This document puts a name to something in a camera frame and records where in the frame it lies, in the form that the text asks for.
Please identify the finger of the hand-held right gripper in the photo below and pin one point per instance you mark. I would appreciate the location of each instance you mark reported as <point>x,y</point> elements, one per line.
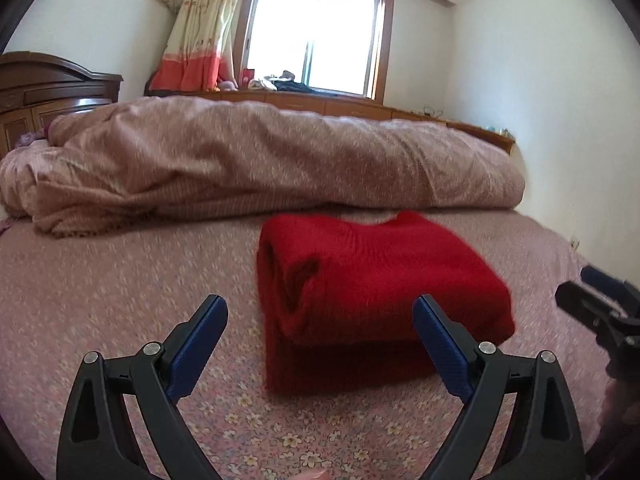
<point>600,277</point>
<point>575,300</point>

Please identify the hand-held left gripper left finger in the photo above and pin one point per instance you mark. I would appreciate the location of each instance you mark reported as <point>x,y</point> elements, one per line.
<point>197,345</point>

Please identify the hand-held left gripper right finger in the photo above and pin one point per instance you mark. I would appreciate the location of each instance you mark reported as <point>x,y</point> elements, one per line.
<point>445,350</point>

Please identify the red knit sweater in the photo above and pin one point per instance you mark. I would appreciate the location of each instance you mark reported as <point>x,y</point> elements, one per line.
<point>380,270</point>

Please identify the dark clothes pile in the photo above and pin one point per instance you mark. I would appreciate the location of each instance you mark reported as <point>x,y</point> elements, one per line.
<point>295,85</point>

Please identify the person's right hand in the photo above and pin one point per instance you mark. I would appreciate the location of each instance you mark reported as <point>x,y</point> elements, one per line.
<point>611,405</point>

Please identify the pink floral bed sheet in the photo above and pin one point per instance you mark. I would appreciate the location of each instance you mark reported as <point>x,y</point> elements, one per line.
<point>125,280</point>

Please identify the pink quilt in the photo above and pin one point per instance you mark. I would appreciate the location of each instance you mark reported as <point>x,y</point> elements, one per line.
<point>250,160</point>

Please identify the wooden window cabinet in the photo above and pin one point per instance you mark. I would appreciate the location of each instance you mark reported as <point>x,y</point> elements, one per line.
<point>350,107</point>

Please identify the purple cloth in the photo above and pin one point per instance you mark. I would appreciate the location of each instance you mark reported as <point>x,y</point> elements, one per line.
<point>32,139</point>

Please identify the red box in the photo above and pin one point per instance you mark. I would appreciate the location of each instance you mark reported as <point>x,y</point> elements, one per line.
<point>247,76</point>

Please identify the wooden headboard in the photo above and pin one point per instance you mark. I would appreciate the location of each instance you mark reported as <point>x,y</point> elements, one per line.
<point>30,95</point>

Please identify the cream and red curtain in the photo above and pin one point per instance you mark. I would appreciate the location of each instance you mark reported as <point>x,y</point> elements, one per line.
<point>200,35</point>

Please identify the wooden framed window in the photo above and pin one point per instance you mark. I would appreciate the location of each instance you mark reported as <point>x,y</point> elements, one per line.
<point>320,35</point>

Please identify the white wall socket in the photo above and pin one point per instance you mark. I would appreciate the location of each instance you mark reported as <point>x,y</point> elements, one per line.
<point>575,243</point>

